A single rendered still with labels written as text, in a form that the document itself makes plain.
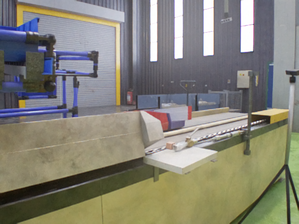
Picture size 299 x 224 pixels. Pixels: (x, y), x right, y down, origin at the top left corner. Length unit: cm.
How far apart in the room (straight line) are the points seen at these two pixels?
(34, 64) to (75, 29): 1187
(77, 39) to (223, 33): 721
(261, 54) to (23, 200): 1019
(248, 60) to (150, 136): 990
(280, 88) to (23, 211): 612
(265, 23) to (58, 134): 1029
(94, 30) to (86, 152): 1228
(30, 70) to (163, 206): 87
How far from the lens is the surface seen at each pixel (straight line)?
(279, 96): 641
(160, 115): 185
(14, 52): 71
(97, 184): 89
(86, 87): 1240
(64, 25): 1229
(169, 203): 122
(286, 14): 662
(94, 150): 86
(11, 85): 68
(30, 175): 78
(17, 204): 81
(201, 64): 1188
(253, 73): 177
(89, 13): 1257
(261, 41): 1059
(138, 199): 106
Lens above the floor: 111
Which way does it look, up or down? 6 degrees down
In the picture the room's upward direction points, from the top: straight up
